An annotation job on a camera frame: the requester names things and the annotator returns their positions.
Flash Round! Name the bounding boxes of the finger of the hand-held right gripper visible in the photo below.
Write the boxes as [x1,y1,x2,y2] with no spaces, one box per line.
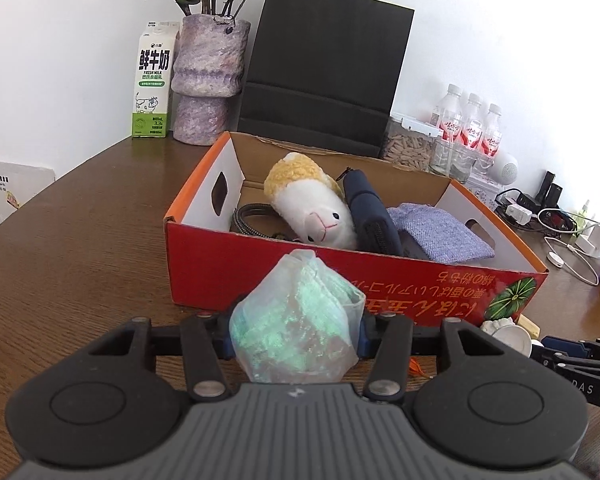
[541,336,600,351]
[530,344,600,364]

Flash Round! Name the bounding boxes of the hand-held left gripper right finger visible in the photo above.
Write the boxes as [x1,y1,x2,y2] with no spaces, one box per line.
[357,311,513,403]

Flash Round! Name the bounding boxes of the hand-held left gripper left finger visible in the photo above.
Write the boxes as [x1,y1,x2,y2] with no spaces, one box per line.
[87,312,238,403]

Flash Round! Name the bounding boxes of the yellow sponge block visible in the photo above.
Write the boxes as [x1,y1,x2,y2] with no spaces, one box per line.
[517,315,543,338]

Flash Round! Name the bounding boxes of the large white ribbed cap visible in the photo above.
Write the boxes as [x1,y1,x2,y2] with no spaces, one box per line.
[495,325,533,358]

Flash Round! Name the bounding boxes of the translucent plastic bag green contents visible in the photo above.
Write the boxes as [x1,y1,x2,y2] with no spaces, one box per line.
[228,248,367,385]

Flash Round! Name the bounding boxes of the red cardboard box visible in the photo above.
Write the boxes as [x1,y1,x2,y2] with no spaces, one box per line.
[163,131,550,326]

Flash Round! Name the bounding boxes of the purple fabric pouch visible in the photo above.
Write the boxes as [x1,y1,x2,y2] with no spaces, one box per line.
[386,202,496,263]

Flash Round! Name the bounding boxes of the yellow and white plush toy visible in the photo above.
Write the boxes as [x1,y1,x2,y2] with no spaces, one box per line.
[263,152,358,251]

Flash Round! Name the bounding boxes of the clear container of pellets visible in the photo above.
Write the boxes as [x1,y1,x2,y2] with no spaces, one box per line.
[382,112,443,173]

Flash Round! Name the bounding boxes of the white plug charger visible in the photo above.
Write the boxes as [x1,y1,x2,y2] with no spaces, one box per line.
[575,222,600,258]

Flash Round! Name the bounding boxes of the navy blue zip pouch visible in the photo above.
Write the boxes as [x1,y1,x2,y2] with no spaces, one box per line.
[341,167,405,256]

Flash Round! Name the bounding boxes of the white charger block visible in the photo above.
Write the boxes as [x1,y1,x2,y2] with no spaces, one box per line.
[502,202,533,226]

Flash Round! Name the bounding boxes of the black rectangular device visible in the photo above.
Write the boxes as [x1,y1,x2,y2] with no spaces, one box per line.
[537,170,563,206]

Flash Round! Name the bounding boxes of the white patterned tin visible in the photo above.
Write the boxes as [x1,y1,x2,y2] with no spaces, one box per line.
[465,172,503,206]

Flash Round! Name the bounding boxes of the white round robot speaker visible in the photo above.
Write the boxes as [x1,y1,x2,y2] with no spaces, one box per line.
[490,152,520,183]

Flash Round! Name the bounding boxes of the green and white milk carton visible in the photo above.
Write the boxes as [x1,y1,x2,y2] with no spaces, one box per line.
[131,21,181,138]

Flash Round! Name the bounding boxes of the black paper bag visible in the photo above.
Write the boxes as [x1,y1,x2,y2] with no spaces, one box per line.
[236,0,415,159]

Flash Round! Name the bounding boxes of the white puck charger with cable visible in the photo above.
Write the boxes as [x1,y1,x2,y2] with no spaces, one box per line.
[545,235,600,286]

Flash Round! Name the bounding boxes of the dark braided cable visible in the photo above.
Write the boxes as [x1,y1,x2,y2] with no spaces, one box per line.
[230,203,301,241]

